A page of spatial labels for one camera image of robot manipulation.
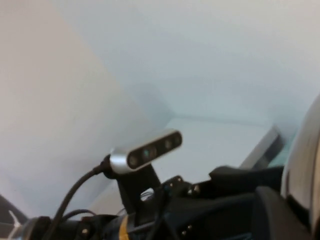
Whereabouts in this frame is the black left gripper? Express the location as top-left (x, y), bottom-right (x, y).
top-left (134, 165), bottom-right (285, 240)

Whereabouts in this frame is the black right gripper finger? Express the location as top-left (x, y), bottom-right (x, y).
top-left (253, 186), bottom-right (320, 240)

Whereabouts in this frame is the steel pot lid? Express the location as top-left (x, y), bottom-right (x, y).
top-left (279, 93), bottom-right (320, 231)

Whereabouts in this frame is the teal grid tablecloth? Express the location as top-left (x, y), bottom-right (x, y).
top-left (271, 132), bottom-right (298, 167)

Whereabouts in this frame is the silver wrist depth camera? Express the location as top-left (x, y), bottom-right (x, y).
top-left (109, 128), bottom-right (183, 173)

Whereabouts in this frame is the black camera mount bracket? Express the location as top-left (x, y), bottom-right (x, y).
top-left (103, 159), bottom-right (163, 226)

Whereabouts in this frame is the black camera cable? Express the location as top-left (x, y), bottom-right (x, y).
top-left (46, 156), bottom-right (111, 240)

